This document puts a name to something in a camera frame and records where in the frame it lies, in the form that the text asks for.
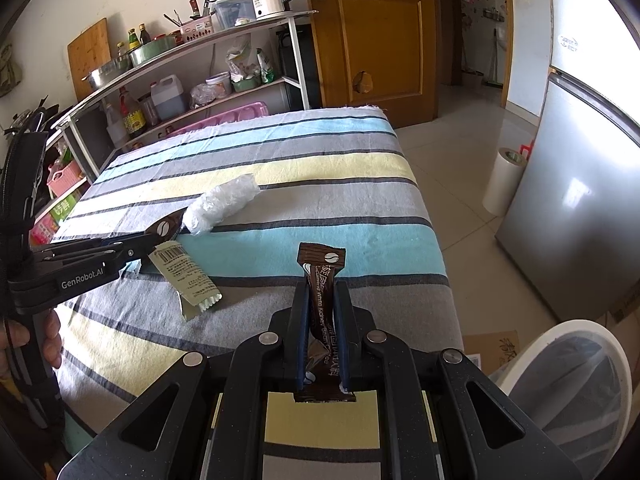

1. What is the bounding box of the steel bowl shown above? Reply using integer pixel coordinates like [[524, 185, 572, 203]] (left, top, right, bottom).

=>
[[81, 57, 133, 92]]

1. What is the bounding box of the clear plastic wrapped packet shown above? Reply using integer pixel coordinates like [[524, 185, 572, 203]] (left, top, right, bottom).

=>
[[181, 174, 261, 237]]

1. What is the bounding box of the silver refrigerator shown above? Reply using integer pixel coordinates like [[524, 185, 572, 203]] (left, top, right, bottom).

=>
[[495, 0, 640, 322]]

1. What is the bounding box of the sauce bottle yellow label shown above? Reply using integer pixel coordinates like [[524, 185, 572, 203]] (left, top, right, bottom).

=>
[[119, 87, 148, 137]]

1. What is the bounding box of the cardboard box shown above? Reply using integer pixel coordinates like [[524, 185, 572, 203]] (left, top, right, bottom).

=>
[[462, 330, 522, 373]]

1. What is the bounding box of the pink utensil basket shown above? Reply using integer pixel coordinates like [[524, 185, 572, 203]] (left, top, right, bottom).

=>
[[179, 17, 217, 42]]

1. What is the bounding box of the olive barcode packet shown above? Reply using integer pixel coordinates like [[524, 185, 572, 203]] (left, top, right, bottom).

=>
[[148, 240, 222, 322]]

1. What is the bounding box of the clear storage box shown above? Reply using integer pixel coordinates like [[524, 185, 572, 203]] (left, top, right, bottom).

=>
[[209, 0, 257, 29]]

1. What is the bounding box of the person's left hand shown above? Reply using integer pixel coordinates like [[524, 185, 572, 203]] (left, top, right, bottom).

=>
[[0, 306, 64, 377]]

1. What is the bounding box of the pink slotted basket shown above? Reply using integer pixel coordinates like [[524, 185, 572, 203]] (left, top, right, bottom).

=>
[[47, 160, 84, 197]]

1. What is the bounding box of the white trash bin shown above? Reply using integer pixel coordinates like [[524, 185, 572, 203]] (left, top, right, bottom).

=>
[[487, 320, 633, 480]]

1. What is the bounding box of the white paper roll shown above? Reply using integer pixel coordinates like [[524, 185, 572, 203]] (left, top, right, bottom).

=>
[[481, 147, 527, 217]]

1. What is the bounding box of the pink plastic tray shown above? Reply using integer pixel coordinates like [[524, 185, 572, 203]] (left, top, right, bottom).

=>
[[157, 101, 271, 142]]

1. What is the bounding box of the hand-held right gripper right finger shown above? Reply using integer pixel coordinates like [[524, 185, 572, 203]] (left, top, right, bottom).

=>
[[334, 280, 581, 480]]

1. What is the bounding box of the wooden door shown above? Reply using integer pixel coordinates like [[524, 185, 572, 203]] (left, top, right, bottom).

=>
[[300, 0, 441, 126]]

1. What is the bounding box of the wooden cutting board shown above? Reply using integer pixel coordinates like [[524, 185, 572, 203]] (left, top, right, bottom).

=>
[[67, 17, 112, 102]]

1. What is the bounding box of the crumpled plastic bag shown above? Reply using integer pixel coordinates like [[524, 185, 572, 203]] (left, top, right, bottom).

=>
[[190, 82, 219, 112]]

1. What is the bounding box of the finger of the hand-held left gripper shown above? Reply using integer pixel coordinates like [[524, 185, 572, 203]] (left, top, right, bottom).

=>
[[42, 231, 153, 257], [97, 239, 157, 267]]

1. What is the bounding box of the green carton box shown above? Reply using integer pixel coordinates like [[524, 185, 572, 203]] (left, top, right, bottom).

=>
[[30, 194, 77, 247]]

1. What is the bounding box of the white plastic jug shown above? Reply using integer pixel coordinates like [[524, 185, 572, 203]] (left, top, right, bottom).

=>
[[150, 75, 188, 122]]

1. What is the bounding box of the striped tablecloth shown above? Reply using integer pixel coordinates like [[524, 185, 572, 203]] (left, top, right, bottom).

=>
[[47, 105, 466, 480]]

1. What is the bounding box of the white metal shelf rack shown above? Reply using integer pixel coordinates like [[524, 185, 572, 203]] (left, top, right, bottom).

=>
[[45, 10, 318, 186]]

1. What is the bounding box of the wooden door frame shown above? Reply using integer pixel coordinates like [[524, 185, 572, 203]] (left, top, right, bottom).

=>
[[499, 0, 514, 109]]

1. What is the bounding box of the green pot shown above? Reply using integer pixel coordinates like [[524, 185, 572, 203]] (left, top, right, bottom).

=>
[[129, 35, 179, 68]]

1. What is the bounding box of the brown coffee sachet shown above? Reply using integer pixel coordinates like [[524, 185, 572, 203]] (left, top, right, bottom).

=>
[[294, 242, 358, 404], [142, 210, 187, 249]]

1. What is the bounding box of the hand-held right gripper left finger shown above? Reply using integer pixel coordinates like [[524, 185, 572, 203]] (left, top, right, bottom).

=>
[[57, 280, 311, 480]]

